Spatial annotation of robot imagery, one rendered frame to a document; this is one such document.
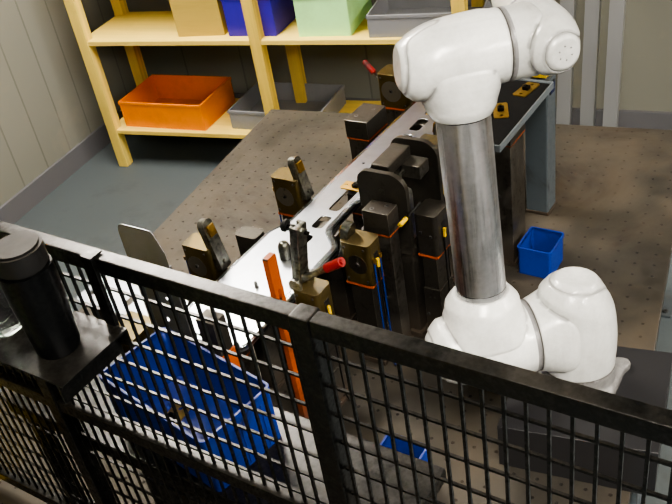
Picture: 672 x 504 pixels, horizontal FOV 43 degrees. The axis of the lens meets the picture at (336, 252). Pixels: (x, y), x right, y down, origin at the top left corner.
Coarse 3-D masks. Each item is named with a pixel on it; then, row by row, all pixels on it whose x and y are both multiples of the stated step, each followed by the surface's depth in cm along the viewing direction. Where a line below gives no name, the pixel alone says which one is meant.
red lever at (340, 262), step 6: (336, 258) 179; (342, 258) 179; (324, 264) 182; (330, 264) 180; (336, 264) 179; (342, 264) 179; (312, 270) 186; (318, 270) 183; (324, 270) 182; (330, 270) 181; (306, 276) 187; (312, 276) 185
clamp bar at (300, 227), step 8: (280, 224) 181; (288, 224) 181; (296, 224) 181; (304, 224) 180; (296, 232) 178; (304, 232) 179; (296, 240) 180; (304, 240) 182; (296, 248) 181; (304, 248) 184; (296, 256) 183; (304, 256) 185; (296, 264) 184; (304, 264) 186; (296, 272) 186; (304, 272) 189
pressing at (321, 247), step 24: (408, 120) 258; (432, 120) 256; (384, 144) 248; (360, 168) 238; (336, 192) 230; (312, 216) 222; (336, 216) 220; (264, 240) 216; (288, 240) 214; (312, 240) 212; (240, 264) 209; (288, 264) 206; (312, 264) 204; (264, 288) 199; (288, 288) 198; (240, 336) 186
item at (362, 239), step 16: (352, 240) 197; (368, 240) 196; (352, 256) 198; (368, 256) 196; (352, 272) 202; (368, 272) 199; (352, 288) 206; (368, 288) 203; (384, 288) 205; (368, 304) 206; (384, 304) 206; (368, 320) 210; (384, 320) 211
